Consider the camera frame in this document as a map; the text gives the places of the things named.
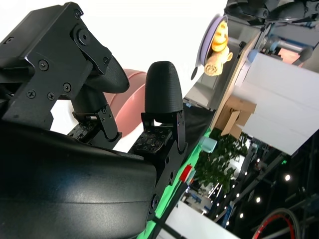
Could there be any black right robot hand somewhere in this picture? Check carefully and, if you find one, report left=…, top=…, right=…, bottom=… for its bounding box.
left=0, top=1, right=189, bottom=239

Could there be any pink bowl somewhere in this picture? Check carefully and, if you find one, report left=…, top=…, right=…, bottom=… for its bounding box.
left=102, top=68, right=148, bottom=138

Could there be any green cloth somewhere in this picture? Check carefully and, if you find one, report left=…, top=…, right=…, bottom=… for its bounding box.
left=137, top=128, right=212, bottom=239

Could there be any small red block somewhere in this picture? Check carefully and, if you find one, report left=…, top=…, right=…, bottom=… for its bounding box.
left=179, top=164, right=194, bottom=184

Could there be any white panel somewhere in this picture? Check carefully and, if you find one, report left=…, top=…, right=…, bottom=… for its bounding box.
left=154, top=201, right=241, bottom=239

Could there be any black backdrop cloth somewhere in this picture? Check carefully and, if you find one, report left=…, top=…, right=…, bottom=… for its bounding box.
left=183, top=99, right=215, bottom=160

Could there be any teal cup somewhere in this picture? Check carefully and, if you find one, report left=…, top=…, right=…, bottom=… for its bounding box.
left=200, top=136, right=218, bottom=153

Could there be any green leafy plant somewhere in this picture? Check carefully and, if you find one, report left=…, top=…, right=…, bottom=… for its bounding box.
left=195, top=128, right=251, bottom=194

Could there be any grey metal box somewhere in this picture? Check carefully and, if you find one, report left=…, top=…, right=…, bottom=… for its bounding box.
left=185, top=72, right=221, bottom=112

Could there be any wooden stand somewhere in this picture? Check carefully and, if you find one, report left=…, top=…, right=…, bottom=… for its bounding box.
left=213, top=95, right=257, bottom=137

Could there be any beige toy bread roll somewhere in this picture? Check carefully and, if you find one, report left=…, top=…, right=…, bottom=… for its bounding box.
left=204, top=48, right=234, bottom=77

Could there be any tan wooden board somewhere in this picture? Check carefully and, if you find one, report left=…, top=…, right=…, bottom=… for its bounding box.
left=210, top=31, right=262, bottom=131

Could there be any yellow toy bread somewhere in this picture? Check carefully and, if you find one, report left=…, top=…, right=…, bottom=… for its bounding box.
left=211, top=21, right=229, bottom=53

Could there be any large white board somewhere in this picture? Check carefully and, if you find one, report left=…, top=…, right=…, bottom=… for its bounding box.
left=231, top=53, right=319, bottom=155

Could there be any red cable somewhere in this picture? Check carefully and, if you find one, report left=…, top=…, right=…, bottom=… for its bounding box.
left=254, top=208, right=301, bottom=239

